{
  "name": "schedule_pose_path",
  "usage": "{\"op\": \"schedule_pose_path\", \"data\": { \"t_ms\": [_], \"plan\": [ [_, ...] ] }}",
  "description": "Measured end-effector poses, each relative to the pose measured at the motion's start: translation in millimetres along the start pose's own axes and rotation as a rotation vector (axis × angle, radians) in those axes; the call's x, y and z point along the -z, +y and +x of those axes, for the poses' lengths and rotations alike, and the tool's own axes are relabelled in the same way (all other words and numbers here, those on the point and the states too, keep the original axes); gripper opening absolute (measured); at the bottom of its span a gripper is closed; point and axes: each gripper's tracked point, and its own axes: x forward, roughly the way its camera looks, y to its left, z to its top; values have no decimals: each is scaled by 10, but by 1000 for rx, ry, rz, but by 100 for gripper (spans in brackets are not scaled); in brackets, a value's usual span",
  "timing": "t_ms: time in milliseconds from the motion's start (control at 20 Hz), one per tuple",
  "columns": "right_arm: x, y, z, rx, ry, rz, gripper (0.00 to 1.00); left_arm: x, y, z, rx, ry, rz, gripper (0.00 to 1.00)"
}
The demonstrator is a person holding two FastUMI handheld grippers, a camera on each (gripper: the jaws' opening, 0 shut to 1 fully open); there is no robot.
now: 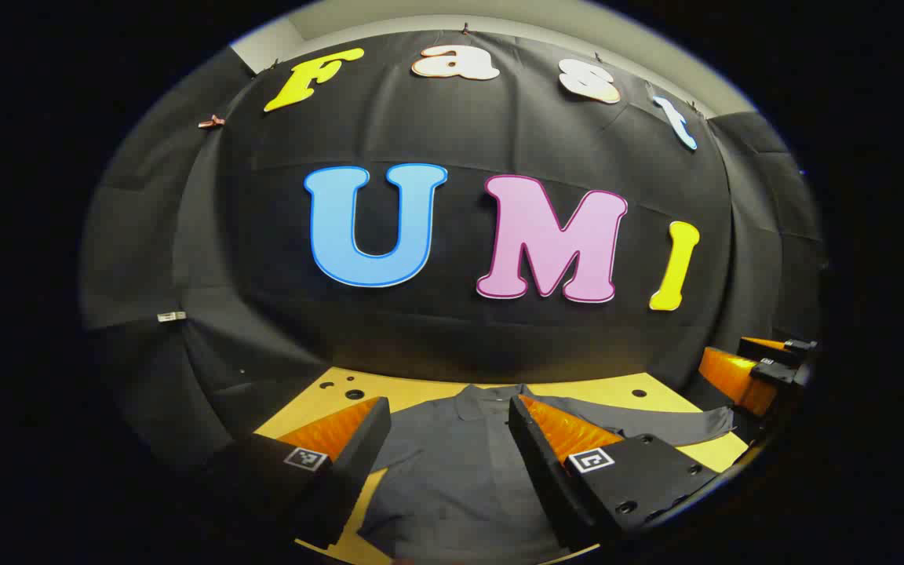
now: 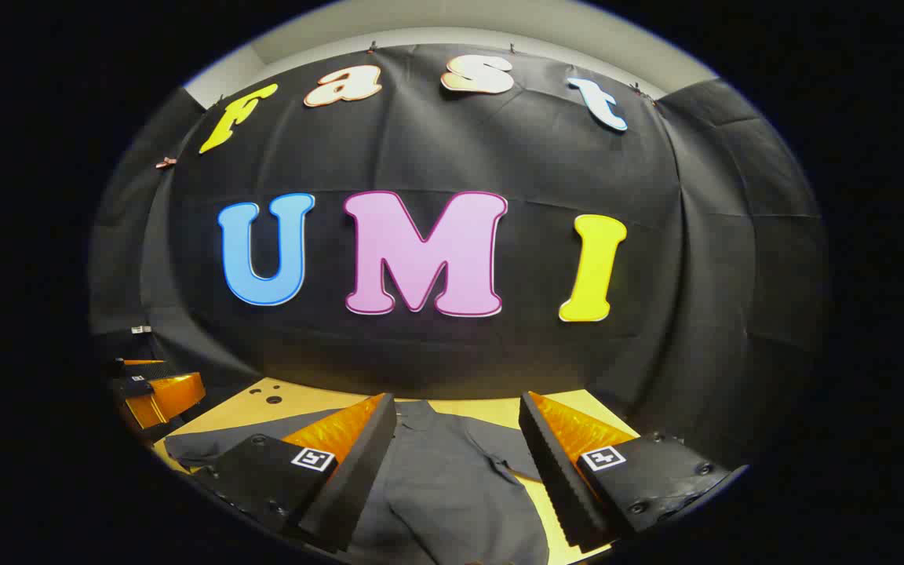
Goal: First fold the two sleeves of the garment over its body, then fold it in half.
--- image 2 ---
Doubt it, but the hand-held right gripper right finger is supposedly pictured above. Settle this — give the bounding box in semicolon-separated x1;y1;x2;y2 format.
518;390;733;552

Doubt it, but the grey collared shirt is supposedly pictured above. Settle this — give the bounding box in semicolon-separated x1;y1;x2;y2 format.
163;399;551;565

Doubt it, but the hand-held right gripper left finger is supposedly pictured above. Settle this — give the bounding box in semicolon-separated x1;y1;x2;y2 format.
191;392;399;553

